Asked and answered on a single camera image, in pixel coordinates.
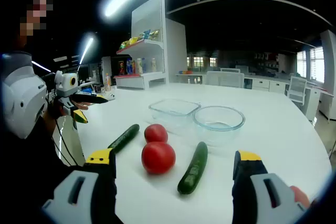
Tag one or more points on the bright window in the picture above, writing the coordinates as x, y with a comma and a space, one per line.
316, 64

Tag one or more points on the row of drink bottles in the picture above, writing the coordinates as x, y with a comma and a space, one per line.
137, 66

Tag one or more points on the white chest-worn device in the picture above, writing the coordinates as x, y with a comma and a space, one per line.
21, 98

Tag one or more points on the red tomato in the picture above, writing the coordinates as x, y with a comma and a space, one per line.
158, 158
155, 133

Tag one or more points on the small white device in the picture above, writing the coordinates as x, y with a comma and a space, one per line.
112, 96

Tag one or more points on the white table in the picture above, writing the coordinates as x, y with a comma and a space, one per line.
262, 134

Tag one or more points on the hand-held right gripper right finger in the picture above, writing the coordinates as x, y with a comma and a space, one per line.
262, 203

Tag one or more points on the white mesh chair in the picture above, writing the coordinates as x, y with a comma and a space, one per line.
296, 87
224, 79

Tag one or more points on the white low cabinet row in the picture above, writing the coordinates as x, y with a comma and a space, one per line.
265, 85

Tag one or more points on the person's left hand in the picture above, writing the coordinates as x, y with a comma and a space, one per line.
82, 106

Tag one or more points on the orange white bottle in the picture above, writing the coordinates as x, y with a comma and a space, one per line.
107, 82

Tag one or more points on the row of snack packets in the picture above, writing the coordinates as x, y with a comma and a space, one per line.
141, 37

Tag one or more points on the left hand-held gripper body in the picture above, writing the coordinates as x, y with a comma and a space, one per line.
65, 83

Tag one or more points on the white display shelf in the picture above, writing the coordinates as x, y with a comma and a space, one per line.
155, 19

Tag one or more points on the round glass storage container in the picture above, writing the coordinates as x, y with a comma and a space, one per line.
219, 127

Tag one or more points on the green cucumber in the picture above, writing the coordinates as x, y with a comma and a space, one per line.
193, 169
124, 137

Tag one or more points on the person's right hand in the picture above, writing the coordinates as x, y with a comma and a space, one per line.
302, 197

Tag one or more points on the rectangular glass storage container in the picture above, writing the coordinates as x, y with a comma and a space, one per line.
174, 111

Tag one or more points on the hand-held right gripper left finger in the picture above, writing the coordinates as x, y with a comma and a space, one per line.
78, 203

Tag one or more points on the short ceiling light strip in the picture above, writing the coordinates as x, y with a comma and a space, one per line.
86, 48

